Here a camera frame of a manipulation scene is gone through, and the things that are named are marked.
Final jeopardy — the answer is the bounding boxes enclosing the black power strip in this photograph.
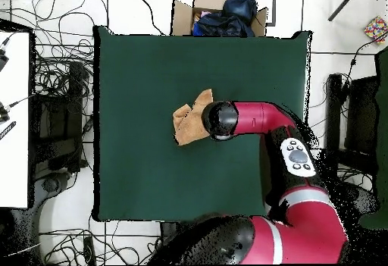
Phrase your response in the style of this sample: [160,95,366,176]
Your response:
[83,236,97,265]

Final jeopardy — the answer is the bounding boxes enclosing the black cable tangle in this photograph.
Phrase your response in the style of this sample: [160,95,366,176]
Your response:
[30,0,95,97]
[333,162,377,194]
[39,214,161,265]

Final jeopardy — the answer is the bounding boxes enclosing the black frame stand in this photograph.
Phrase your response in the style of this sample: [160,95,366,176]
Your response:
[322,73,380,182]
[30,61,89,173]

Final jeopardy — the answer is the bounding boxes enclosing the grey round stand base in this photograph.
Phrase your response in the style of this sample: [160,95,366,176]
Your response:
[33,171,74,206]
[339,180,380,215]

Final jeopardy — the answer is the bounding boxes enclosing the dark slanted rod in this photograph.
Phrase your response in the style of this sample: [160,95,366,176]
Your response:
[327,0,361,22]

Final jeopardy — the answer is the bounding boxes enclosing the black device on desk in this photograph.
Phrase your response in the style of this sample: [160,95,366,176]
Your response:
[0,47,10,73]

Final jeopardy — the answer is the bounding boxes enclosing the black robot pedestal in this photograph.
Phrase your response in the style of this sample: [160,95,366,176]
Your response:
[159,221,183,239]

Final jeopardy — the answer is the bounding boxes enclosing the tan terry towel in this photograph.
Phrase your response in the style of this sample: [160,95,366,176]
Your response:
[172,88,214,146]

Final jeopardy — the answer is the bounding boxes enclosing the dark blue clothing pile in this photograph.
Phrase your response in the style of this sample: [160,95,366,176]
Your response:
[191,0,258,38]

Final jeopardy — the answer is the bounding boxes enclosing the white desk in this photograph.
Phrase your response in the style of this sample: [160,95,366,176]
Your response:
[0,30,31,209]

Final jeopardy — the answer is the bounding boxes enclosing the dark rectangular frame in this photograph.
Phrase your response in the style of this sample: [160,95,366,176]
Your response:
[265,0,277,27]

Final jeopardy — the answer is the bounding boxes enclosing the multicoloured patterned item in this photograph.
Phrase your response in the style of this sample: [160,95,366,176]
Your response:
[363,15,388,45]

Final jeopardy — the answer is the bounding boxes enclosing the dark green table cloth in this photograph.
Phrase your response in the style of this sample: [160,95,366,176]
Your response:
[93,25,312,223]

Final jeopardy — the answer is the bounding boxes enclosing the brown cardboard box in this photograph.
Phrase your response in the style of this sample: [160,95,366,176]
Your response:
[171,0,268,38]

